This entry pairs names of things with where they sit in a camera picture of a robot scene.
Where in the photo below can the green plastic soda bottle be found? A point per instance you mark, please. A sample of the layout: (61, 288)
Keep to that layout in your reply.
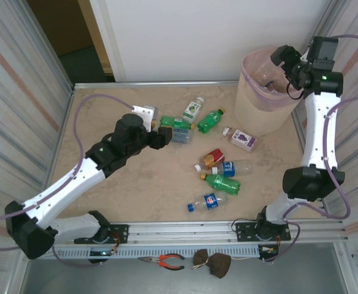
(174, 122)
(208, 121)
(223, 182)

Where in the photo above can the clear bottle pale blue label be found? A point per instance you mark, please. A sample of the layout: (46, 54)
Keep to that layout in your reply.
(182, 136)

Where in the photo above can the lime drink bottle white cap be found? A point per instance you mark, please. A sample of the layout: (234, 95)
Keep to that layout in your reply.
(192, 109)

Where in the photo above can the red gold label bottle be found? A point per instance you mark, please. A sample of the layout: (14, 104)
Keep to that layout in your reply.
(214, 156)

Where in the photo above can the clear bottle blue label white cap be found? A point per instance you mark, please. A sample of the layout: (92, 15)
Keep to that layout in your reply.
(228, 168)

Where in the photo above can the pepsi bottle blue cap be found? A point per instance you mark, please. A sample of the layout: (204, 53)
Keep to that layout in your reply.
(210, 201)

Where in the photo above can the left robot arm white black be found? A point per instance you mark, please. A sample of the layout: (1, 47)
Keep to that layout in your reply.
(62, 190)

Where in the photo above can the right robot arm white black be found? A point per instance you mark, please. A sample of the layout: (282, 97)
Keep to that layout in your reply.
(318, 131)

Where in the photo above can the slatted bin with plastic liner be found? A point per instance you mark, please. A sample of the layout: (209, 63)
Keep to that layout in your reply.
(271, 102)

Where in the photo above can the beige slatted waste bin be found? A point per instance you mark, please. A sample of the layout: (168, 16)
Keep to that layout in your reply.
(249, 116)

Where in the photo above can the purple grape juice bottle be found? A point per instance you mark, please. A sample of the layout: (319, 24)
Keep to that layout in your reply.
(243, 139)

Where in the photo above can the beige door jamb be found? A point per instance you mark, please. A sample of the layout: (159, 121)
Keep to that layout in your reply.
(96, 36)

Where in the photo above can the small electronics board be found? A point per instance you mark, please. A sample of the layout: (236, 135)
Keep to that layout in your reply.
(97, 254)
(266, 249)

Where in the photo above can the brown wooden door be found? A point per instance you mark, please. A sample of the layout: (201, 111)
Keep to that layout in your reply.
(59, 24)

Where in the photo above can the brown cloth pouch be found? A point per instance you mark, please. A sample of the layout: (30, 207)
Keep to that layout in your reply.
(220, 265)

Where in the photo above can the grey metal shelf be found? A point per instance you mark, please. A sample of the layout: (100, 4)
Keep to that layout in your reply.
(105, 281)

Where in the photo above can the aluminium table edge rail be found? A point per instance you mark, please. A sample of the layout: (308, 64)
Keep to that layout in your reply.
(151, 84)

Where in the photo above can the aluminium mounting rail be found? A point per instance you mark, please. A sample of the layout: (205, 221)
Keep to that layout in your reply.
(182, 231)

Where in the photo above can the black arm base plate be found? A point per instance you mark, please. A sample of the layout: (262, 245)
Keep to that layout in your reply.
(243, 231)
(120, 232)

